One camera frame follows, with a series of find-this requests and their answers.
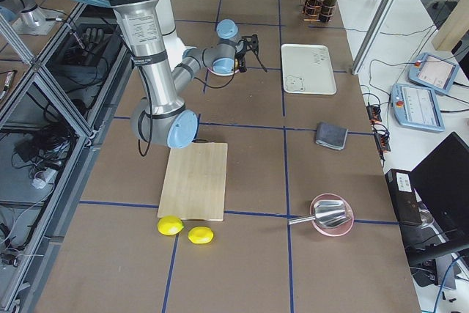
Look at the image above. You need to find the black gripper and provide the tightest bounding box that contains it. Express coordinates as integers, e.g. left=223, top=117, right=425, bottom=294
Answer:
left=234, top=34, right=267, bottom=73

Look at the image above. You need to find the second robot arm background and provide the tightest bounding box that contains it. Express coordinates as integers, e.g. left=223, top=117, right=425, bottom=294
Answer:
left=1, top=0, right=57, bottom=35

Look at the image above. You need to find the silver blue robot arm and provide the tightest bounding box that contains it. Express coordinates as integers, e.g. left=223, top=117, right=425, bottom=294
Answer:
left=74, top=0, right=259, bottom=148

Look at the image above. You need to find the cream bear serving tray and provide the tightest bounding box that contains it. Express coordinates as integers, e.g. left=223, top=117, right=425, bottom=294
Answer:
left=281, top=44, right=337, bottom=95

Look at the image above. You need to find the grey folded cloth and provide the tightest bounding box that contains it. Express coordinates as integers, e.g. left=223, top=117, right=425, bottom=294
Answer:
left=315, top=122, right=348, bottom=150

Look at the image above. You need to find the wooden cutting board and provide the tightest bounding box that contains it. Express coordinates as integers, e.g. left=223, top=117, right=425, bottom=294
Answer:
left=158, top=142, right=228, bottom=221

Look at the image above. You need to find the blue teach pendant near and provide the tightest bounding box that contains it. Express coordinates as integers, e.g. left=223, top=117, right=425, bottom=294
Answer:
left=391, top=84, right=445, bottom=133

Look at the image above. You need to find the blue teach pendant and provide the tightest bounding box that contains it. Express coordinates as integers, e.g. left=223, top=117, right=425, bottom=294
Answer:
left=408, top=53, right=459, bottom=95
left=391, top=84, right=445, bottom=133

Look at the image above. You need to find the metal scoop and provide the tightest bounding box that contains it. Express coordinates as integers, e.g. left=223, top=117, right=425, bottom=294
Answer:
left=289, top=199, right=352, bottom=229

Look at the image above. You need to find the yellow lemon right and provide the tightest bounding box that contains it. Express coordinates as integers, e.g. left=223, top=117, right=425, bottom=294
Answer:
left=188, top=226, right=214, bottom=244

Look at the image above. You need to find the yellow lemon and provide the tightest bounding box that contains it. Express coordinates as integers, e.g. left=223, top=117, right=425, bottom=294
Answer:
left=157, top=216, right=184, bottom=236
left=188, top=226, right=214, bottom=244

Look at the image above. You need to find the yellow lemon left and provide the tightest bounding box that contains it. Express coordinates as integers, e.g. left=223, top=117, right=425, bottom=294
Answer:
left=157, top=216, right=184, bottom=236

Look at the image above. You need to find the blue teach pendant far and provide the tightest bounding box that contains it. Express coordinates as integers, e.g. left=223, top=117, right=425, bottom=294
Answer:
left=408, top=53, right=459, bottom=95

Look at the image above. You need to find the pink bowl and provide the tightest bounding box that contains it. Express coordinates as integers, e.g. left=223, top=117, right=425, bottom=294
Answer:
left=309, top=194, right=355, bottom=237

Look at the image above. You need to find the black desktop box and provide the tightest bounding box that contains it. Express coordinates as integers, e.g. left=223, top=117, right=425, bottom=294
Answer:
left=385, top=169, right=422, bottom=227

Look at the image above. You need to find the black computer monitor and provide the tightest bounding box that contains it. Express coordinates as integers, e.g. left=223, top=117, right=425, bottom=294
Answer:
left=407, top=132, right=468, bottom=266

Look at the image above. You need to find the copper wire bottle rack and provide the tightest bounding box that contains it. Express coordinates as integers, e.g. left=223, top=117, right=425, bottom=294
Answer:
left=302, top=0, right=336, bottom=23

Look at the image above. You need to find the aluminium frame post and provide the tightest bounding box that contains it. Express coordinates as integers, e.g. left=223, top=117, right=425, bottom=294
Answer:
left=351, top=0, right=396, bottom=75

